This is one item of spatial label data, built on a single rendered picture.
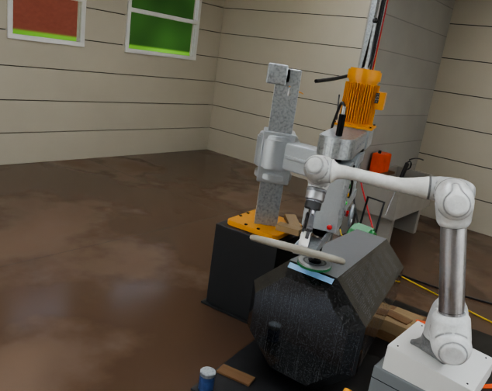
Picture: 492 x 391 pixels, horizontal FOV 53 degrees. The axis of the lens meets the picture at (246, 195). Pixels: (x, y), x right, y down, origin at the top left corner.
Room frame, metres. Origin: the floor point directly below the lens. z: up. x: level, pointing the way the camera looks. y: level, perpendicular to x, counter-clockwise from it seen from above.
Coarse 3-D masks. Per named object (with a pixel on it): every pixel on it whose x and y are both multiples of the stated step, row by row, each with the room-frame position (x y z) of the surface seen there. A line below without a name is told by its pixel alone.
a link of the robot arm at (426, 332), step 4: (436, 300) 2.07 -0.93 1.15; (432, 304) 2.08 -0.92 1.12; (436, 304) 2.04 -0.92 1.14; (432, 308) 2.06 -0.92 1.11; (436, 308) 2.03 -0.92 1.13; (432, 312) 2.03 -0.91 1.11; (468, 312) 2.02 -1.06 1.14; (428, 316) 2.07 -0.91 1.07; (428, 320) 2.04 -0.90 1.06; (424, 324) 2.09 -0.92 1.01; (428, 324) 2.02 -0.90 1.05; (424, 328) 2.07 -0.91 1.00; (428, 328) 2.00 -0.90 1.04; (424, 332) 2.06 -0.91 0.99; (428, 332) 2.01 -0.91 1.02; (424, 336) 2.05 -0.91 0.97; (428, 336) 2.03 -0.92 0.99; (428, 340) 2.02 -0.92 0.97
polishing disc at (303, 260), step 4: (300, 256) 2.98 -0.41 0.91; (304, 256) 2.99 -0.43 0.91; (300, 260) 2.91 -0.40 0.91; (304, 260) 2.92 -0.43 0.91; (320, 260) 2.96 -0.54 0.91; (300, 264) 2.88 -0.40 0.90; (304, 264) 2.86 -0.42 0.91; (308, 264) 2.87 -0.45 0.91; (312, 264) 2.88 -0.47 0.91; (316, 264) 2.89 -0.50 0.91; (320, 264) 2.90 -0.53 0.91; (324, 264) 2.91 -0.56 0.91; (328, 264) 2.92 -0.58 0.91; (312, 268) 2.83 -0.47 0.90; (316, 268) 2.82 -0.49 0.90; (320, 268) 2.83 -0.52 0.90; (324, 268) 2.84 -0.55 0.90; (328, 268) 2.86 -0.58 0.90
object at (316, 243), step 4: (340, 228) 3.08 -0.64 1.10; (312, 232) 2.95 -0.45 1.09; (328, 232) 2.85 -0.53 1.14; (324, 236) 2.75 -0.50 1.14; (328, 236) 2.87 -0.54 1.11; (312, 240) 2.76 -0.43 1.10; (316, 240) 2.77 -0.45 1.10; (320, 240) 2.65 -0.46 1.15; (324, 240) 2.75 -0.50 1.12; (296, 244) 2.54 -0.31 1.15; (308, 244) 2.68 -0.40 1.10; (312, 244) 2.69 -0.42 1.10; (316, 244) 2.70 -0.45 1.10; (320, 244) 2.63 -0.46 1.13; (312, 248) 2.62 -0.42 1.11; (316, 248) 2.51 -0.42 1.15; (320, 248) 2.66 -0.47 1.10
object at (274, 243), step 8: (256, 240) 2.21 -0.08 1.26; (264, 240) 2.15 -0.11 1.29; (272, 240) 2.13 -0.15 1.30; (280, 240) 2.12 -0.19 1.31; (280, 248) 2.50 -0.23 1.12; (288, 248) 2.09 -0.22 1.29; (296, 248) 2.08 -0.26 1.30; (304, 248) 2.08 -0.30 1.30; (312, 256) 2.47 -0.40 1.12; (320, 256) 2.09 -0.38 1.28; (328, 256) 2.10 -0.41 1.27; (336, 256) 2.14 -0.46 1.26; (344, 264) 2.23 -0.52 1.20
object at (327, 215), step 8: (336, 184) 2.82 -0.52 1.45; (328, 192) 2.83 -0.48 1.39; (336, 192) 2.81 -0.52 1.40; (328, 200) 2.83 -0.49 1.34; (336, 200) 2.81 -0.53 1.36; (304, 208) 2.87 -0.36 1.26; (320, 208) 2.84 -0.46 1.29; (328, 208) 2.82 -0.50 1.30; (336, 208) 2.81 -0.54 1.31; (304, 216) 2.86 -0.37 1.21; (320, 216) 2.83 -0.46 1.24; (328, 216) 2.82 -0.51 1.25; (336, 216) 2.81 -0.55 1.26; (320, 224) 2.83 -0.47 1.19; (328, 224) 2.82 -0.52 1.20; (336, 224) 2.80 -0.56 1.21; (336, 232) 2.81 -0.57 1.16
